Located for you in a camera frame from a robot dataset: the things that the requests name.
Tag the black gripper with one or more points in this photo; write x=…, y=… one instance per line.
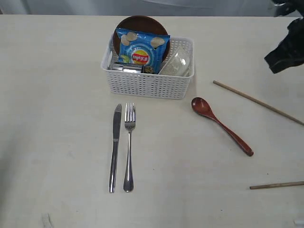
x=290, y=51

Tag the wooden chopstick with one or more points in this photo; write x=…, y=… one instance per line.
x=277, y=185
x=258, y=102

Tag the red-brown wooden spoon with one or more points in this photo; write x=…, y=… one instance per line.
x=201, y=107

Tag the white speckled bowl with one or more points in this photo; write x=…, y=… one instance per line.
x=178, y=63

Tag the silver metal fork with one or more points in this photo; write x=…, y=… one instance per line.
x=129, y=123

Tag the silver table knife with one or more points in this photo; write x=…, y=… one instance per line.
x=116, y=136

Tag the brown round plate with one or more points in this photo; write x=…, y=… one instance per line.
x=144, y=24

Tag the blue chips bag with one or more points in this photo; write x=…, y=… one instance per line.
x=142, y=48

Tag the white perforated plastic basket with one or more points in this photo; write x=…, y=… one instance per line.
x=150, y=85

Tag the silver foil packet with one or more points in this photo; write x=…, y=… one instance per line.
x=126, y=67

